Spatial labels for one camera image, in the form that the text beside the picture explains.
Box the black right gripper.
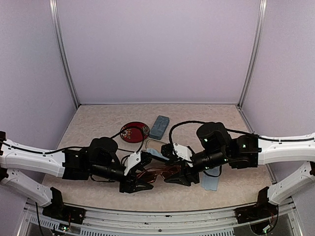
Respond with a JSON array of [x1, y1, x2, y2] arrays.
[[164, 149, 229, 187]]

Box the brown tinted sunglasses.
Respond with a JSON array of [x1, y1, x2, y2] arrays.
[[137, 165, 181, 183]]

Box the black glasses case beige lining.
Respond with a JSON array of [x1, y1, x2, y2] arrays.
[[145, 139, 169, 161]]

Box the light blue cleaning cloth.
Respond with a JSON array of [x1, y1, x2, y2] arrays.
[[146, 148, 164, 159]]

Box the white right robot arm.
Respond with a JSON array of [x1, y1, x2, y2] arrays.
[[161, 122, 315, 218]]

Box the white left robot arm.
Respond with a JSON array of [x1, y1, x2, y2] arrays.
[[0, 131, 153, 219]]

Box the folded blue cloth pouch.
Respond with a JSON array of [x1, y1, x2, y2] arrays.
[[201, 167, 220, 191]]

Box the red floral plate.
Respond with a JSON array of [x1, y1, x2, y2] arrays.
[[120, 121, 150, 143]]

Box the blue-grey hard glasses case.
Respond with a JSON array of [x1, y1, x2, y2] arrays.
[[149, 116, 170, 140]]

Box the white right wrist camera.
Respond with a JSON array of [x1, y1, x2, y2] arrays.
[[161, 144, 193, 164]]

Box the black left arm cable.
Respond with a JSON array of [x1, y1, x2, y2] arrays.
[[0, 122, 146, 158]]

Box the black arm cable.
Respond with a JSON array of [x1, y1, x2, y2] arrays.
[[0, 122, 146, 158], [168, 120, 315, 148]]

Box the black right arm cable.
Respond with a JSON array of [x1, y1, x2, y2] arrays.
[[168, 120, 315, 148]]

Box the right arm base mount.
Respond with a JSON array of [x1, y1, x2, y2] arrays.
[[234, 187, 279, 224]]

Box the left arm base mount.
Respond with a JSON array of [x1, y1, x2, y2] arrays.
[[42, 187, 86, 225]]

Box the right metal corner post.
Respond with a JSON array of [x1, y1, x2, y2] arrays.
[[237, 0, 268, 110]]

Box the metal corner post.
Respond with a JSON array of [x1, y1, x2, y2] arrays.
[[237, 0, 268, 110], [49, 0, 81, 110]]

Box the left metal corner post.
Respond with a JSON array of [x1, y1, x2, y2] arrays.
[[49, 0, 81, 110]]

